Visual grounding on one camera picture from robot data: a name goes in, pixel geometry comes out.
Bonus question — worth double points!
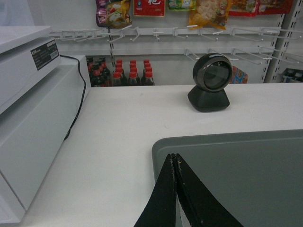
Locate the register black power cable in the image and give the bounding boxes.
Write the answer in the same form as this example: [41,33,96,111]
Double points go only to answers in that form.
[59,54,87,141]

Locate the white checkout table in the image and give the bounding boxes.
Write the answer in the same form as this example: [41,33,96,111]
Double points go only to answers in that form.
[20,83,303,227]

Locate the white peg hook rail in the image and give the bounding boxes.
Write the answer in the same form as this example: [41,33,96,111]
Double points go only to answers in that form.
[49,26,281,42]

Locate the white cash register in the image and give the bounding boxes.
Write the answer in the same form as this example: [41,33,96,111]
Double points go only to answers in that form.
[0,26,61,112]

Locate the black barcode scanner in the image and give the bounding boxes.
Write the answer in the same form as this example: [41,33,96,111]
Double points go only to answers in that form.
[187,53,232,112]

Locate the white cash drawer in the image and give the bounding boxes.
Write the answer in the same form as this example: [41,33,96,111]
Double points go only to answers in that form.
[0,55,90,224]

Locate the purple hanging snack bag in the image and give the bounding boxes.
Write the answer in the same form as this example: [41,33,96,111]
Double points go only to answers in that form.
[95,0,132,29]

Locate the orange hanging snack bag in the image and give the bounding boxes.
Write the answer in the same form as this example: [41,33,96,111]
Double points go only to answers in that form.
[188,0,232,30]

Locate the red snack pouch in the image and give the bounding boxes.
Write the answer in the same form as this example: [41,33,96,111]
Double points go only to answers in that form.
[229,66,248,84]

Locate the red cap cola bottle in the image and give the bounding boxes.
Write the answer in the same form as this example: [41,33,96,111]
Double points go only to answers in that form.
[128,71,141,86]
[141,71,155,86]
[113,72,123,87]

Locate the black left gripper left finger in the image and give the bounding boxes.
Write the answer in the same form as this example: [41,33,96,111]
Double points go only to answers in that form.
[135,154,177,227]

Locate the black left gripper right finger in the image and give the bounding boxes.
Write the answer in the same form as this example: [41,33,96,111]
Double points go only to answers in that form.
[172,154,242,227]

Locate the grey rectangular serving tray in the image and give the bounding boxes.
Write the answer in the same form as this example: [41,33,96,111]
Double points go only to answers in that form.
[152,130,303,227]

